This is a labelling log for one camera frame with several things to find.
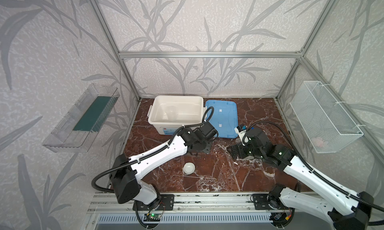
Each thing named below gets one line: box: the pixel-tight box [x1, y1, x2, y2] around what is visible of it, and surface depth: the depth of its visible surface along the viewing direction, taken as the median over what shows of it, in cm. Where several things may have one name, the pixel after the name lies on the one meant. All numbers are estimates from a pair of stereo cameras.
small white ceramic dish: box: [183, 162, 196, 175], surface depth 86 cm
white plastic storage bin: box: [147, 95, 207, 135], surface depth 104 cm
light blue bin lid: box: [205, 100, 239, 139], surface depth 114 cm
